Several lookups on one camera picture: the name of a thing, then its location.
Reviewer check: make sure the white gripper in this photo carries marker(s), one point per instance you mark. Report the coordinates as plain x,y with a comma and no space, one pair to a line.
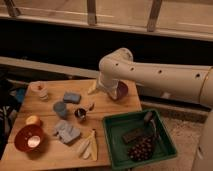
106,84

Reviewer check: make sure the yellow red apple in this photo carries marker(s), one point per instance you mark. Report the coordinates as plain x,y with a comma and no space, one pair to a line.
33,119

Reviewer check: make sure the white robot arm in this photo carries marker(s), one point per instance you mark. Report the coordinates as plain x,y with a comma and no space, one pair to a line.
192,83

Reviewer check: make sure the blue sponge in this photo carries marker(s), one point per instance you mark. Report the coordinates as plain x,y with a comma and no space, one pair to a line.
72,98

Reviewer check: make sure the small metal cup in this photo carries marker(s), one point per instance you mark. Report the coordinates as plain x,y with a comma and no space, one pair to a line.
80,114

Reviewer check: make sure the blue plastic cup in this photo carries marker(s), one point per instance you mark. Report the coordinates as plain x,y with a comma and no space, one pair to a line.
60,109

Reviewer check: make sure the green plastic tray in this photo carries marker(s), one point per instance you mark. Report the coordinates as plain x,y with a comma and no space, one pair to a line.
116,126

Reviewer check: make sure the wooden table board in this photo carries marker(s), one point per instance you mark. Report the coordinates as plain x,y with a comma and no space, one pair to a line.
52,154

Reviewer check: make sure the yellow banana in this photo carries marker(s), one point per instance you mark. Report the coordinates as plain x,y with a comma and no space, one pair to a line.
94,151

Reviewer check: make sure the crumpled blue cloth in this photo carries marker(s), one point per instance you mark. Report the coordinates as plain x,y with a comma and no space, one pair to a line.
66,132

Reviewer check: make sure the white cutlery piece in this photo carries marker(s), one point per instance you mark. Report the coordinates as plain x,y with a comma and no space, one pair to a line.
83,147
87,152

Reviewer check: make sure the dark brown bar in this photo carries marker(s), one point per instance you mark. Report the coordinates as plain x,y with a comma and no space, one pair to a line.
132,135

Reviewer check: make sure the white cutlery piece lower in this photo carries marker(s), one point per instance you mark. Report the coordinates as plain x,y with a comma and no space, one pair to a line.
87,152

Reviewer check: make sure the bunch of dark grapes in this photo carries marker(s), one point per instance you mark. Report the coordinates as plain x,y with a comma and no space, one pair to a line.
142,150

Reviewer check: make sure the grey handled utensil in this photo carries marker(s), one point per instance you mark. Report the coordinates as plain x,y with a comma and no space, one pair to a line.
149,120

